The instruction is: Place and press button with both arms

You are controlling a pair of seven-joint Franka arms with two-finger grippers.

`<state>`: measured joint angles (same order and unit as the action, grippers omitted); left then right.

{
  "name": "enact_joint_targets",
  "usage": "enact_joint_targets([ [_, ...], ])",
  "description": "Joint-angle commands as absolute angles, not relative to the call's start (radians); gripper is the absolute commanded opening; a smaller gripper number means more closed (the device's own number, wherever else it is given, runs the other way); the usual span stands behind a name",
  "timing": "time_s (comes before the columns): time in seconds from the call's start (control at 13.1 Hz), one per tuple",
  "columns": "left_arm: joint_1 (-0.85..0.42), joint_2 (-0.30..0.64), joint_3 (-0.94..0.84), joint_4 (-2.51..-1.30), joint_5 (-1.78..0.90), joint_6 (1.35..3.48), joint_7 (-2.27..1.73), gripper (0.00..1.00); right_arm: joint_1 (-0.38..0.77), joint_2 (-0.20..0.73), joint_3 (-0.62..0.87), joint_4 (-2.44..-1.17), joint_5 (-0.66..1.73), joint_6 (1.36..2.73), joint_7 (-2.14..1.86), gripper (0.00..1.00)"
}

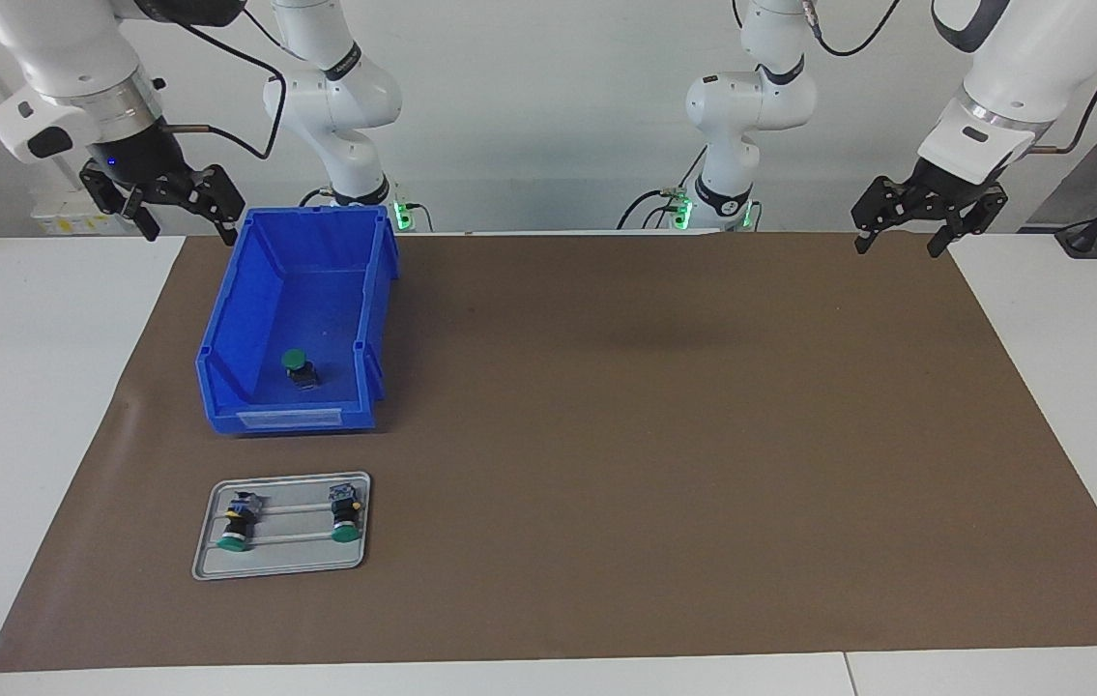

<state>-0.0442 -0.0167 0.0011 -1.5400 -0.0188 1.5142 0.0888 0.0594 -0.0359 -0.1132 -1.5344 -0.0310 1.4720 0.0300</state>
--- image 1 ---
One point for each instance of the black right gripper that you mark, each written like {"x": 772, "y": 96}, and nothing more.
{"x": 137, "y": 159}

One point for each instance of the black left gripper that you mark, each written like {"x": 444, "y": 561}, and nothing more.
{"x": 944, "y": 186}

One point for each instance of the green push button switch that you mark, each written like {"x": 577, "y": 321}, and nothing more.
{"x": 239, "y": 527}
{"x": 345, "y": 512}
{"x": 295, "y": 360}

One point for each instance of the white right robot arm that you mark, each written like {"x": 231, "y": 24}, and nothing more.
{"x": 65, "y": 48}

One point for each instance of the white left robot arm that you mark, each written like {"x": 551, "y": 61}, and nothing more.
{"x": 751, "y": 97}

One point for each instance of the blue plastic storage bin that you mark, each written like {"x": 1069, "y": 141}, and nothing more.
{"x": 258, "y": 319}

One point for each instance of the grey metal tray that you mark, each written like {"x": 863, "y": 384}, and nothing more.
{"x": 287, "y": 561}

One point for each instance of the brown paper table mat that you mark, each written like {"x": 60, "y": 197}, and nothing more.
{"x": 654, "y": 532}

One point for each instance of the white wall socket box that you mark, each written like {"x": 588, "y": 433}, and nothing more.
{"x": 60, "y": 217}

